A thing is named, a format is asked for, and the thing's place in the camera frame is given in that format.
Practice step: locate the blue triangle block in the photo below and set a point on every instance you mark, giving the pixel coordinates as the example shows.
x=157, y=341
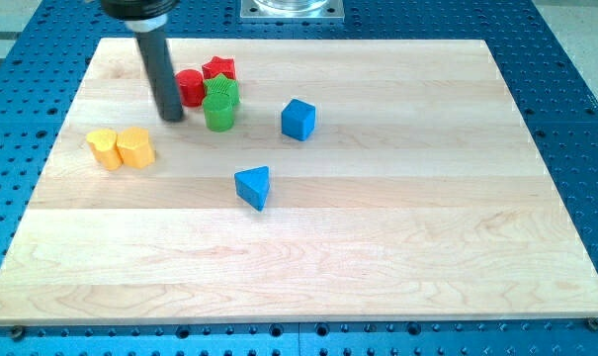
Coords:
x=253, y=186

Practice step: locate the blue cube block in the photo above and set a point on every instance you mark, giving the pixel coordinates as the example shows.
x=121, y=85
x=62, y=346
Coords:
x=298, y=119

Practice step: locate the green cylinder block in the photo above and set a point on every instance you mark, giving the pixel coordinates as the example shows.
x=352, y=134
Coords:
x=218, y=111

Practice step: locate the green star block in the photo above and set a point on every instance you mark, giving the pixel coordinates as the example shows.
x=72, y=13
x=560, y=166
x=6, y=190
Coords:
x=222, y=84

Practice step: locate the light wooden board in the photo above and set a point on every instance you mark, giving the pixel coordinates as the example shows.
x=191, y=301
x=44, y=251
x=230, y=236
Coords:
x=419, y=195

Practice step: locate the red star block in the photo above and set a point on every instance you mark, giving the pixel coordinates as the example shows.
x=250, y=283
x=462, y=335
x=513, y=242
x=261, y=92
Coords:
x=218, y=65

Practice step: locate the red cylinder block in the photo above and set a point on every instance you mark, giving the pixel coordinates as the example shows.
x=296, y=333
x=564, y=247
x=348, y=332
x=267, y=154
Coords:
x=191, y=87

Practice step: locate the yellow hexagon block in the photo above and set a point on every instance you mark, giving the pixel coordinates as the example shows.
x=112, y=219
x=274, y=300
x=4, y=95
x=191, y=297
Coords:
x=135, y=147

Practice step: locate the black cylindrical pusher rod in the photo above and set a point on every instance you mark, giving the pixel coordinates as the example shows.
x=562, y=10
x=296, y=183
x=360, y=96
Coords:
x=151, y=41

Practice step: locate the yellow heart block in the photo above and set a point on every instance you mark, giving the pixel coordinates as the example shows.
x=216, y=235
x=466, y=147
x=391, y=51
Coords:
x=103, y=145

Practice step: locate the black robot end flange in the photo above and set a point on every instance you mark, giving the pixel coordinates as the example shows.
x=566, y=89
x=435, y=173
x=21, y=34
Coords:
x=136, y=10

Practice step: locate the blue perforated metal table plate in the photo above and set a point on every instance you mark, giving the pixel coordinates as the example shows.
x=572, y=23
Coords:
x=551, y=69

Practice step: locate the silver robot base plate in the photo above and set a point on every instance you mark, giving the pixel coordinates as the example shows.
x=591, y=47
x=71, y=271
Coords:
x=288, y=10

